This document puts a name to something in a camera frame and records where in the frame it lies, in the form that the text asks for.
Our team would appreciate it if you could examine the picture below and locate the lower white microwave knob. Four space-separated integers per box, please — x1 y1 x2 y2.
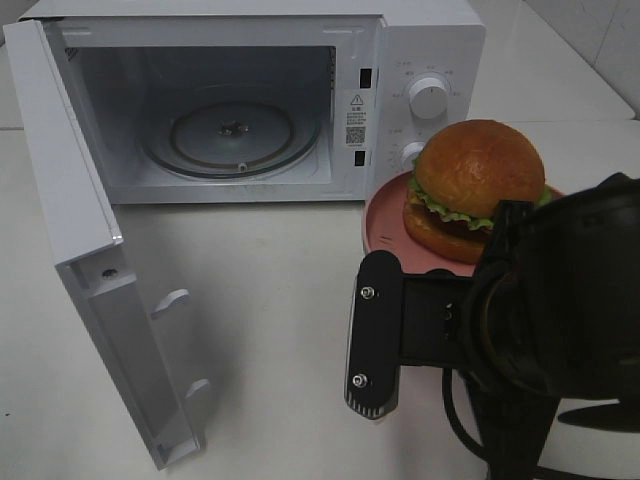
400 142 425 172

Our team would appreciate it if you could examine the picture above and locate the upper white microwave knob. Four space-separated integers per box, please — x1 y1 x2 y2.
407 73 450 120

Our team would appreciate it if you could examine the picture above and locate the pink round plate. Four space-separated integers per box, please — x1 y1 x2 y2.
360 178 569 279

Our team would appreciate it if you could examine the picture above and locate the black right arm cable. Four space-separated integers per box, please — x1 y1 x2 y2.
442 372 506 480

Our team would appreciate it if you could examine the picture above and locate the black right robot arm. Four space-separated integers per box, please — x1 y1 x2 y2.
401 173 639 479

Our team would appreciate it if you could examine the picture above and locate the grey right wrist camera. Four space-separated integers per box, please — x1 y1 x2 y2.
344 250 403 420

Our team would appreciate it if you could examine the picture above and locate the white microwave door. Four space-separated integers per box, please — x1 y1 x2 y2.
5 20 211 469

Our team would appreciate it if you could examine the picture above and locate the white microwave knob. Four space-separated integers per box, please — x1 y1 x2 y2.
400 142 425 172
407 73 450 120

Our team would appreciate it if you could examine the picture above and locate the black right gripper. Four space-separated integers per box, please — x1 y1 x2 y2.
401 174 639 400

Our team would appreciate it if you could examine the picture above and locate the glass microwave turntable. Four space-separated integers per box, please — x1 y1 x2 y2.
140 84 331 180

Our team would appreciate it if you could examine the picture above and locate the toy burger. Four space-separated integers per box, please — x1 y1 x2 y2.
403 119 553 264

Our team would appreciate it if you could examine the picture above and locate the white microwave oven body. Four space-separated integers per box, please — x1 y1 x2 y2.
15 1 485 205

